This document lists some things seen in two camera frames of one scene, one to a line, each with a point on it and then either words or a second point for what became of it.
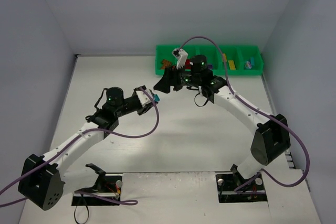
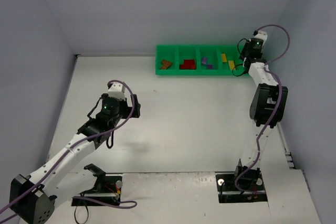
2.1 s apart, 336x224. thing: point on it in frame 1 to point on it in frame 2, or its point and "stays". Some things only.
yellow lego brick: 231,64 stays
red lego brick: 187,65 stays
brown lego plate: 165,63 stays
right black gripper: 173,78 to 243,54
